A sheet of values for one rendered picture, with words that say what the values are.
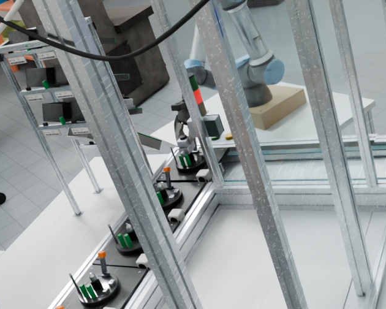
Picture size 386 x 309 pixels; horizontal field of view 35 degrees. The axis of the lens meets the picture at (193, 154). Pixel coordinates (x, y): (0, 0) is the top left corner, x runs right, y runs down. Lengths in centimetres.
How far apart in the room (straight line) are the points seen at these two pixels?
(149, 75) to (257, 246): 405
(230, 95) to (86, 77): 23
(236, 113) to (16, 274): 171
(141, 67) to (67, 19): 498
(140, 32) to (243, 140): 496
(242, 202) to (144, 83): 378
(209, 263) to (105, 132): 117
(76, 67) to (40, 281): 155
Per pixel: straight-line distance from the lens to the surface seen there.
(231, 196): 230
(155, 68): 607
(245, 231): 221
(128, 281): 202
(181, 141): 243
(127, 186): 108
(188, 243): 216
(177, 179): 243
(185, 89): 211
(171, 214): 220
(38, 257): 258
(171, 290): 123
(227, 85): 96
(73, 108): 246
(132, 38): 586
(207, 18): 93
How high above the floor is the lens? 215
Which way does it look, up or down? 27 degrees down
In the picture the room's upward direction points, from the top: 20 degrees counter-clockwise
